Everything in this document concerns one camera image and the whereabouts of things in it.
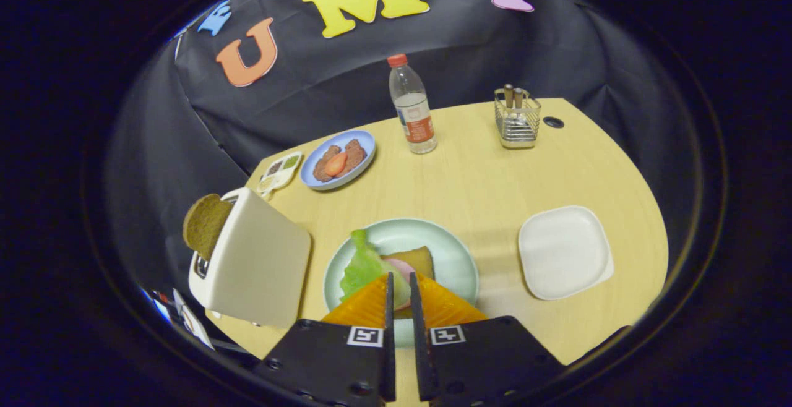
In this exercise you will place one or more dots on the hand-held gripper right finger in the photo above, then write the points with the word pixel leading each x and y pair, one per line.
pixel 417 345

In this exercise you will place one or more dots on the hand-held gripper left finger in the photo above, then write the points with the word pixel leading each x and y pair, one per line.
pixel 390 345

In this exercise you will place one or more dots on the pink ham slice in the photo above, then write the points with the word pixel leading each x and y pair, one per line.
pixel 401 266

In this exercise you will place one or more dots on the green lettuce leaf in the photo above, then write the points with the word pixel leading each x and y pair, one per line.
pixel 365 268

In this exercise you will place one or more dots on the toasted bread slice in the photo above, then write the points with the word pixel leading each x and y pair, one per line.
pixel 417 261

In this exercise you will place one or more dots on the pale green round plate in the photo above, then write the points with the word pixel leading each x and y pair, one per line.
pixel 433 240

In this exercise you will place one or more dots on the white toaster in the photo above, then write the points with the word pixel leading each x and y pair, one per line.
pixel 260 265

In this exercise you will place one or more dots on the white square plate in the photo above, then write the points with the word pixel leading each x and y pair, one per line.
pixel 563 252

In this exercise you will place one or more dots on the brown meat patty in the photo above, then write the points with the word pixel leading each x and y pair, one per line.
pixel 322 170
pixel 357 150

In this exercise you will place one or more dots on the blue round plate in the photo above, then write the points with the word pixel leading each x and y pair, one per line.
pixel 366 147

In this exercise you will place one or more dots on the white condiment tray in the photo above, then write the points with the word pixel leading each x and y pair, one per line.
pixel 281 172

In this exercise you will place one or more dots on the clear water bottle red cap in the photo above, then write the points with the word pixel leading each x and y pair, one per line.
pixel 419 128

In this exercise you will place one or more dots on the brown bread slice in toaster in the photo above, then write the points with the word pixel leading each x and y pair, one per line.
pixel 207 224

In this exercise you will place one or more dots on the black table grommet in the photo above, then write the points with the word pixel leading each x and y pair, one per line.
pixel 554 122

